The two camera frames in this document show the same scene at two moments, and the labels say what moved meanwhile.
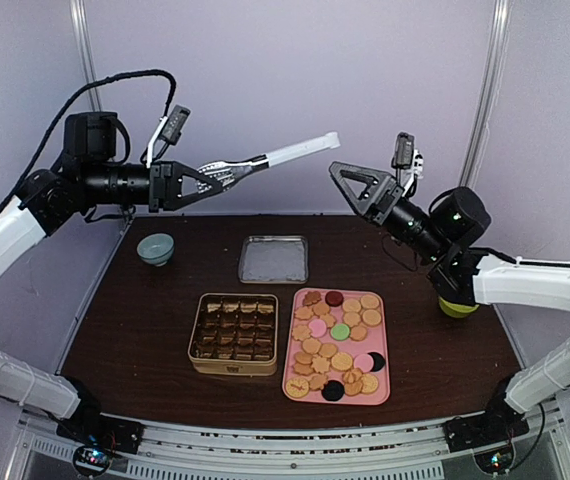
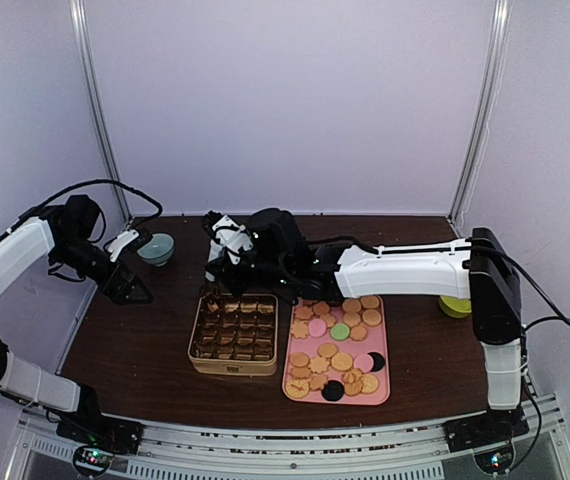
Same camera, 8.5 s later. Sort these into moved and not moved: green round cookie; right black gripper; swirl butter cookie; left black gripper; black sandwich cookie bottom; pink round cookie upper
Moved: right black gripper; left black gripper
Not moved: black sandwich cookie bottom; pink round cookie upper; green round cookie; swirl butter cookie
